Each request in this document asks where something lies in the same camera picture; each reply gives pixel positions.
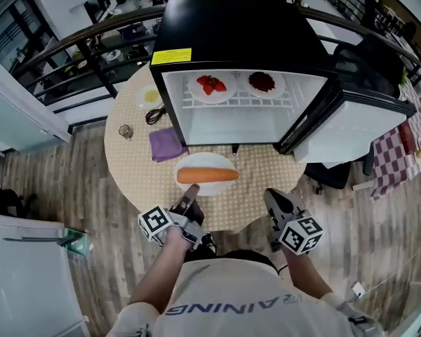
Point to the green plastic dustpan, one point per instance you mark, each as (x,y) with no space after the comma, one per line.
(75,242)

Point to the black mini fridge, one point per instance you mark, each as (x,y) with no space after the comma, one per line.
(231,30)

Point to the black metal railing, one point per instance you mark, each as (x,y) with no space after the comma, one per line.
(91,35)

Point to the black swivel chair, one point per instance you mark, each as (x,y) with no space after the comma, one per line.
(3,197)

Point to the white plate of strawberries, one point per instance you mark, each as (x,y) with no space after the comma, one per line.
(212,84)

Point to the round table with dotted cloth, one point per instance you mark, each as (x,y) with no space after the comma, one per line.
(144,181)

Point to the red checked tablecloth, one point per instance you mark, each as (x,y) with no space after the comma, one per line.
(389,160)

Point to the frosted glass partition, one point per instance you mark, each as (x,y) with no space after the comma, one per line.
(14,118)

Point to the small plate with yellow food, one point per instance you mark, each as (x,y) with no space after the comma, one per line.
(149,96)

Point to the clear glass cup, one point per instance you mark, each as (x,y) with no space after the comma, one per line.
(125,132)

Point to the person's right forearm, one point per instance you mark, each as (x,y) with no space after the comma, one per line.
(305,276)

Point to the red bottle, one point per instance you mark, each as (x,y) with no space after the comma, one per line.
(407,138)

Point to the purple cloth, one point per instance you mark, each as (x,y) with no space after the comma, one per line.
(166,145)

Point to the orange carrot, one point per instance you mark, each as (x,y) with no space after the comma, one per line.
(207,175)

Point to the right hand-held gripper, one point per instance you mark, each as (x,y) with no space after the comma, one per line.
(300,235)

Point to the white plate of dark berries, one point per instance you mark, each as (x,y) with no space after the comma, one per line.
(263,82)

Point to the person's white shirt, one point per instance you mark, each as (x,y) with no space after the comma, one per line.
(238,293)

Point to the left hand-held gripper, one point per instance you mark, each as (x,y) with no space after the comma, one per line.
(156,223)

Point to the person's left forearm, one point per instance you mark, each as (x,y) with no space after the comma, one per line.
(158,276)

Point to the black and white sneaker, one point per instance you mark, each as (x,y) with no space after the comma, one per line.
(207,244)

